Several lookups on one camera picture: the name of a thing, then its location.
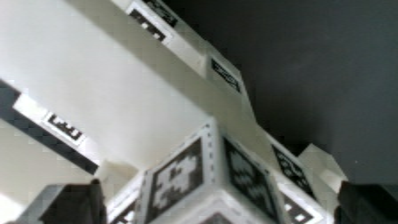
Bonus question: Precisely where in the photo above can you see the white chair leg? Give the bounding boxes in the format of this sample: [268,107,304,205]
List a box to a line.
[206,44,251,107]
[110,0,206,69]

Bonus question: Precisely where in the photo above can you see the white chair back piece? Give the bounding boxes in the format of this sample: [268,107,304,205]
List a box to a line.
[0,0,340,224]

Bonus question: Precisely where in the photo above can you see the white chair leg tagged cube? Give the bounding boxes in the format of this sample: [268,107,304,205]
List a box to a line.
[133,120,290,224]

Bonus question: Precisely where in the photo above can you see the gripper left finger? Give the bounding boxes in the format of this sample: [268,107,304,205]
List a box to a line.
[16,179,107,224]

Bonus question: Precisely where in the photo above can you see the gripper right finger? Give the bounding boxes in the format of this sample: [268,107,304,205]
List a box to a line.
[334,181,398,224]

